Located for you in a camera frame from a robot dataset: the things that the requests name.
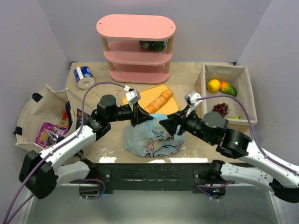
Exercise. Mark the aluminium frame rail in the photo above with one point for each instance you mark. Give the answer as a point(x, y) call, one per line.
point(48, 182)

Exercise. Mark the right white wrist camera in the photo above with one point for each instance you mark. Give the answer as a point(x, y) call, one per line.
point(193, 100)

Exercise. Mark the purple snack packet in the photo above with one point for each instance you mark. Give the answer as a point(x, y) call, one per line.
point(49, 134)

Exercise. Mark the red green mango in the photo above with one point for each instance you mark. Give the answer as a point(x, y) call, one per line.
point(228, 89)

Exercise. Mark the green snack packet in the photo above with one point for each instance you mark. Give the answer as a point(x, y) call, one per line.
point(154, 45)

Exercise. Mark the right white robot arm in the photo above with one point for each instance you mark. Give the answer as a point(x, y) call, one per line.
point(265, 170)

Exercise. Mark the pink three-tier shelf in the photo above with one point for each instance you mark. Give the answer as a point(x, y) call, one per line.
point(128, 61)

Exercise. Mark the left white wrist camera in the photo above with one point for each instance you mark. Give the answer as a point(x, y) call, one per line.
point(133, 97)

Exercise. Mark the yellow plastic tray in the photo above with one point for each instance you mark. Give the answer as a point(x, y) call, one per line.
point(148, 95)

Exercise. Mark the wicker basket with liner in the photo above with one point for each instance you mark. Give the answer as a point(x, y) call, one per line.
point(238, 76)

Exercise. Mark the red-brown chip bag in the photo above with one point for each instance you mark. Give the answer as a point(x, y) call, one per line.
point(79, 117)

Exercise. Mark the beige canvas tote bag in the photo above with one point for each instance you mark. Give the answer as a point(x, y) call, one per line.
point(48, 106)

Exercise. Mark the blue white paper roll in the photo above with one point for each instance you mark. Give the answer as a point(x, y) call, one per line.
point(84, 77)

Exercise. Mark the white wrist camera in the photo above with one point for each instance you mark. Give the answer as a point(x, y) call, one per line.
point(193, 100)
point(133, 97)

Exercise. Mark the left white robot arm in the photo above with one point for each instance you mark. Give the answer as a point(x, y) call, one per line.
point(42, 172)

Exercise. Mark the light blue plastic bag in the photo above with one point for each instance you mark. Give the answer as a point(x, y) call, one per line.
point(150, 139)

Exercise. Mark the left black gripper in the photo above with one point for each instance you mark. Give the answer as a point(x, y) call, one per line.
point(135, 114)

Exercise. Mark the red snack packet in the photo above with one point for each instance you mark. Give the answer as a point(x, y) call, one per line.
point(64, 121)

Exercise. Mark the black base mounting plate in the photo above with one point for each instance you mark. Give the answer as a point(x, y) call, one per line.
point(194, 177)

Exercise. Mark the purple grape bunch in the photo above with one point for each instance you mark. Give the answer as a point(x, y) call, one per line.
point(222, 109)

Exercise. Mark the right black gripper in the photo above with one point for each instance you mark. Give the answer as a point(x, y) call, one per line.
point(177, 122)

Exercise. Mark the long baguette bread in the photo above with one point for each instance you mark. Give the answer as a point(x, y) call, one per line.
point(157, 103)

